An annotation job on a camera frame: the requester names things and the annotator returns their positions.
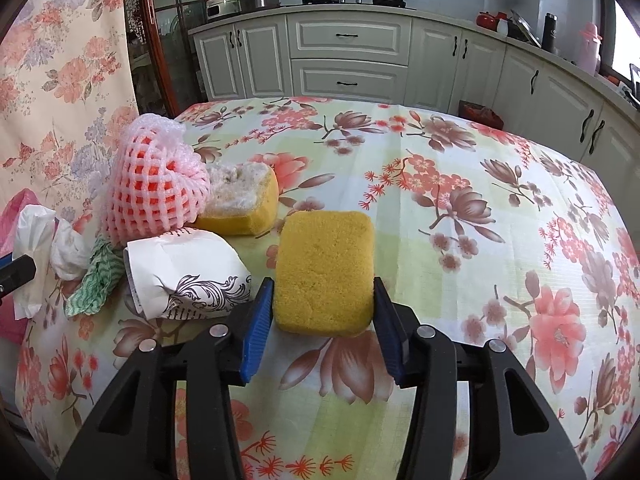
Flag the black thermos bottle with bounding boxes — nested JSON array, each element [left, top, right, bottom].
[[541, 12, 559, 54]]

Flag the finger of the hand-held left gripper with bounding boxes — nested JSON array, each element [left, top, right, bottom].
[[0, 253, 38, 307]]

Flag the black gas stove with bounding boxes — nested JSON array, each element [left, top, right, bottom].
[[300, 0, 417, 11]]

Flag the white lower kitchen cabinets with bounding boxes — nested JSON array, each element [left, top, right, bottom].
[[192, 6, 640, 196]]

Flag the white rice cooker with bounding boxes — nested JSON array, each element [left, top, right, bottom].
[[206, 0, 240, 22]]

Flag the orange-filled pink foam net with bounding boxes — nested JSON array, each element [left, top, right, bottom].
[[102, 113, 211, 247]]

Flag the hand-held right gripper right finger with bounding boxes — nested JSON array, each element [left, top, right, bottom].
[[372, 276, 588, 480]]

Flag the white tissue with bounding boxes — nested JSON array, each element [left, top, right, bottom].
[[12, 205, 57, 319], [50, 219, 94, 281]]

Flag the steel tray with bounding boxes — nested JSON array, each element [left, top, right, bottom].
[[507, 9, 544, 47]]

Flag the torn yellow sponge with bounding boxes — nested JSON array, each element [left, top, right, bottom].
[[194, 162, 280, 237]]

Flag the dish rack with black wok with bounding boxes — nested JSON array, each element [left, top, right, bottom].
[[621, 62, 640, 107]]

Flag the pink bagged trash bin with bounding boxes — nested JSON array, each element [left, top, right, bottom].
[[0, 187, 32, 346]]

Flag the floral tablecloth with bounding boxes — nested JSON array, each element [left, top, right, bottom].
[[15, 96, 640, 480]]

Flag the wooden glass door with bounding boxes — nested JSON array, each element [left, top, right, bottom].
[[122, 0, 227, 117]]

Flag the green white striped rag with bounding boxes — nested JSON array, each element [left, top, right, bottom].
[[64, 237, 126, 318]]

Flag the whole yellow sponge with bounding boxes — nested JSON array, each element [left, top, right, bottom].
[[274, 211, 376, 339]]

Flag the red bag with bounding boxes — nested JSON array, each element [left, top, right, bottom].
[[459, 100, 505, 131]]

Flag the white paper cup black print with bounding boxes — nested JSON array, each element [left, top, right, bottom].
[[123, 226, 254, 321]]

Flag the kitchen window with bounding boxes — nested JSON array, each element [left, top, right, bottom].
[[597, 0, 640, 96]]

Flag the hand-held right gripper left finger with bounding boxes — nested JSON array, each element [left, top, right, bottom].
[[55, 276, 276, 480]]

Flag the floral hanging cloth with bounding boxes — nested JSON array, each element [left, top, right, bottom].
[[0, 0, 141, 241]]

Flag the pink thermos jug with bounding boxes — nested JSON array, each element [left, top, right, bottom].
[[580, 22, 602, 76]]

